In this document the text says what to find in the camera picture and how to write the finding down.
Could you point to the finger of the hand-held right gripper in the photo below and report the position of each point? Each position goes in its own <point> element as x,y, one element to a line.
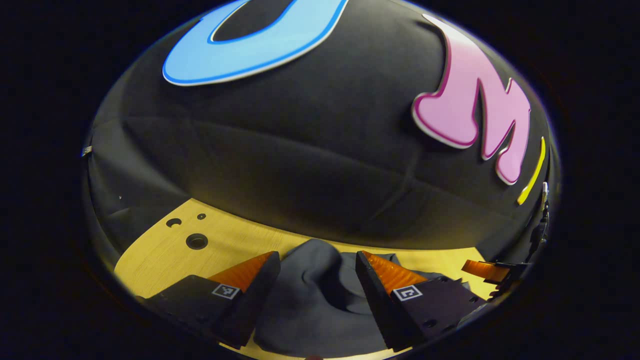
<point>485,270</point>

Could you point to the black backdrop cloth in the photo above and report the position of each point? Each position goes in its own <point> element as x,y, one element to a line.
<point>300,165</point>

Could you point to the grey button-up shirt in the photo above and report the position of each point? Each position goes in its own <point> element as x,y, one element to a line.
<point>315,300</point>

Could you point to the silver cloth clip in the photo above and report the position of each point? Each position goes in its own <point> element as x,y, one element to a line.
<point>86,150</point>

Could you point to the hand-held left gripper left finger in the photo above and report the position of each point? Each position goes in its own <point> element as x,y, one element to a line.
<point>255,305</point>

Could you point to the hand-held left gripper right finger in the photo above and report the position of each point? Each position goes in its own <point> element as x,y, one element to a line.
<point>377,305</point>

